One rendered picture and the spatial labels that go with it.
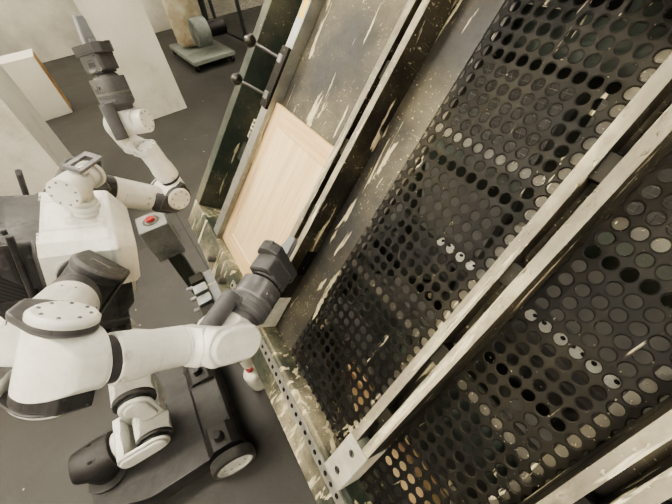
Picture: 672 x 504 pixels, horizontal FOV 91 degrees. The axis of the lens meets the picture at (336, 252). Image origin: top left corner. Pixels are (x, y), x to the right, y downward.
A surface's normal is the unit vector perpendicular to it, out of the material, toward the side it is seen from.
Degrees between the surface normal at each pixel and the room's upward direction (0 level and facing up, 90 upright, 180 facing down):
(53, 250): 46
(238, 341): 75
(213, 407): 0
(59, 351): 53
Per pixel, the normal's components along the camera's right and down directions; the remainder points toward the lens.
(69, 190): 0.04, 0.60
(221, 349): 0.85, 0.07
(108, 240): 0.53, -0.18
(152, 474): -0.09, -0.66
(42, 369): 0.21, 0.14
